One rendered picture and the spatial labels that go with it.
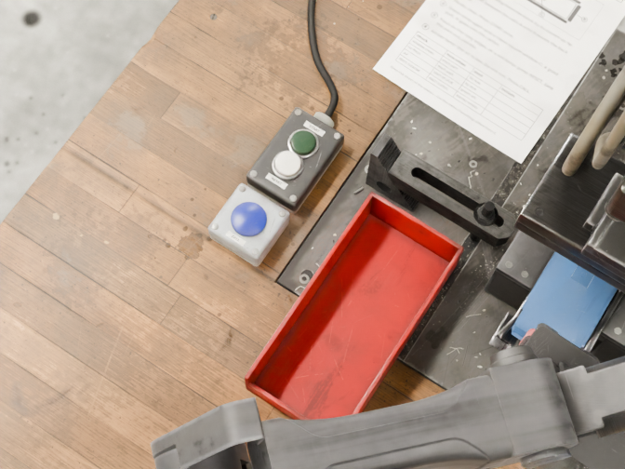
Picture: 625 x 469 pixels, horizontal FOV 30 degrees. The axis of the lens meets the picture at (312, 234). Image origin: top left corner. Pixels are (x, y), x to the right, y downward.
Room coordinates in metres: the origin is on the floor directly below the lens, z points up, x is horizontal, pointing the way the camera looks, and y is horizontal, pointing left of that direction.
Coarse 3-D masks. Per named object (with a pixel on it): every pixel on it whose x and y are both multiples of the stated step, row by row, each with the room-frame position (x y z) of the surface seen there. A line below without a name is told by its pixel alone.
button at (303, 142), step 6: (300, 132) 0.55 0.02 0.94; (306, 132) 0.55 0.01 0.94; (294, 138) 0.54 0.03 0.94; (300, 138) 0.54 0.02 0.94; (306, 138) 0.54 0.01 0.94; (312, 138) 0.54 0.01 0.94; (294, 144) 0.53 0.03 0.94; (300, 144) 0.53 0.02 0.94; (306, 144) 0.53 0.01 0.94; (312, 144) 0.53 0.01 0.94; (294, 150) 0.53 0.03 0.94; (300, 150) 0.53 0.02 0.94; (306, 150) 0.53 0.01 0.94; (312, 150) 0.53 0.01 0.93
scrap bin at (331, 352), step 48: (384, 240) 0.44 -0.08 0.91; (432, 240) 0.43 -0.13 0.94; (336, 288) 0.38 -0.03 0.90; (384, 288) 0.38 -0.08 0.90; (432, 288) 0.38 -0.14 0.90; (288, 336) 0.32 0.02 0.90; (336, 336) 0.32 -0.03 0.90; (384, 336) 0.32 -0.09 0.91; (288, 384) 0.26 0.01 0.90; (336, 384) 0.27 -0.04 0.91
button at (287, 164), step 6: (282, 156) 0.52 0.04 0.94; (288, 156) 0.52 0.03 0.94; (294, 156) 0.52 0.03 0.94; (276, 162) 0.51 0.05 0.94; (282, 162) 0.51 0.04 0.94; (288, 162) 0.51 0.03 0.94; (294, 162) 0.51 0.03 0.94; (276, 168) 0.50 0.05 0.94; (282, 168) 0.50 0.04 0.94; (288, 168) 0.50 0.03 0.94; (294, 168) 0.50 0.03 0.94; (282, 174) 0.50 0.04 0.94; (288, 174) 0.50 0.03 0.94; (294, 174) 0.50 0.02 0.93
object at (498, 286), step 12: (492, 276) 0.39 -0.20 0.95; (504, 276) 0.38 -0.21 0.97; (492, 288) 0.38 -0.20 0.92; (504, 288) 0.38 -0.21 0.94; (516, 288) 0.37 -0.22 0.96; (504, 300) 0.37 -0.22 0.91; (516, 300) 0.37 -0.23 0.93; (600, 336) 0.32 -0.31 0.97; (600, 348) 0.32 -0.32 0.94; (612, 348) 0.31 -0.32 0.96; (600, 360) 0.31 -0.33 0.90
